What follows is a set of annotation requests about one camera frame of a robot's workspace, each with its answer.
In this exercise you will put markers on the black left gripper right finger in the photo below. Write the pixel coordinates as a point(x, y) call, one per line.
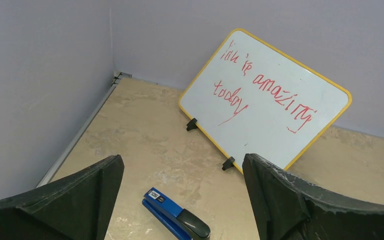
point(287, 207)

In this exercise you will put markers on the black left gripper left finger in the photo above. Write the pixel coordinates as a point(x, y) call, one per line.
point(76, 207)

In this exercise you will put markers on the black whiteboard stand foot right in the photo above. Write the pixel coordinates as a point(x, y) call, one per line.
point(229, 163)

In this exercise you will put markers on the black whiteboard stand foot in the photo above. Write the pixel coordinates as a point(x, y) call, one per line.
point(229, 163)
point(192, 125)

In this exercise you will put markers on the yellow framed whiteboard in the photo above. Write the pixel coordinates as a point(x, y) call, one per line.
point(251, 98)

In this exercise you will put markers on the black whiteboard stand foot left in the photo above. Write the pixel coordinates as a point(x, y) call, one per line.
point(192, 125)

